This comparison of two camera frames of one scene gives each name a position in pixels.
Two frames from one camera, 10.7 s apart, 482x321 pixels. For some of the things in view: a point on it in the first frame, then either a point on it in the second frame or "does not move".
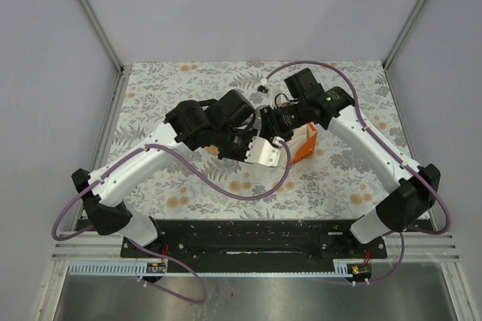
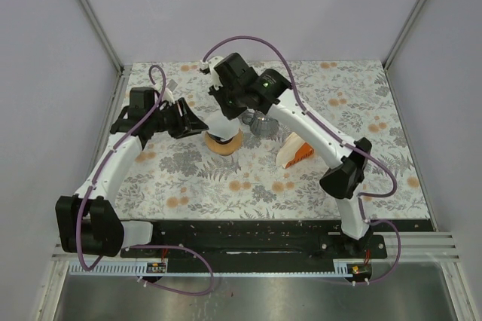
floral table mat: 334,184 does not move
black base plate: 261,239 does not move
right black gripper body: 280,121 -> 230,100
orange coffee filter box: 308,149 does not move
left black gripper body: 234,142 -> 168,120
